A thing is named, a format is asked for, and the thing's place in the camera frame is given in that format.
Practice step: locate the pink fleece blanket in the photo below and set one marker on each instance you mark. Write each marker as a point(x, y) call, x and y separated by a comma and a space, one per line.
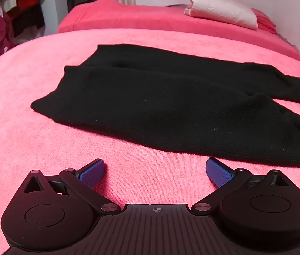
point(19, 124)

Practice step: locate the folded red cloth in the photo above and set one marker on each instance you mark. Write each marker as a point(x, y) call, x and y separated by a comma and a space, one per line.
point(266, 21)

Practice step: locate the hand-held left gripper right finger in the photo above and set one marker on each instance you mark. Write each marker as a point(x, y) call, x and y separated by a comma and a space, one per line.
point(218, 174)

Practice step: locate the pale pink pillow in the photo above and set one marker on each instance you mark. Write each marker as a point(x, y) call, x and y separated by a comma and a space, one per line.
point(221, 8)

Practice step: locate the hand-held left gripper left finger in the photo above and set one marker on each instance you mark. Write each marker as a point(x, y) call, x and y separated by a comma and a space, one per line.
point(94, 172)

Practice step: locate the hanging black garment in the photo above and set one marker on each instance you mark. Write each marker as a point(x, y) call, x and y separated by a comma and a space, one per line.
point(29, 21)

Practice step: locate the black pants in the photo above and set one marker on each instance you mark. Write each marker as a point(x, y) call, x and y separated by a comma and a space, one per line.
point(152, 103)

